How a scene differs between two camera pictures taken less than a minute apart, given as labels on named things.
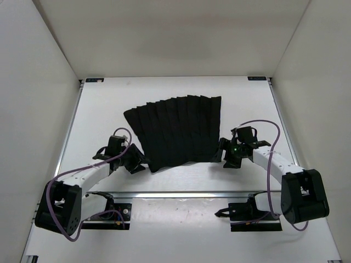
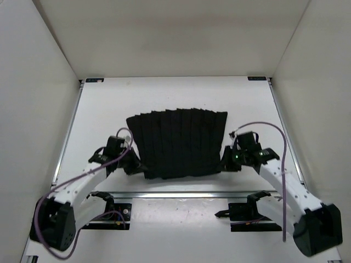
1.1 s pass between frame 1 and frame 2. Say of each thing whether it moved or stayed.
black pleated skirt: moved
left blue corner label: stayed
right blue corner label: stayed
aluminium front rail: stayed
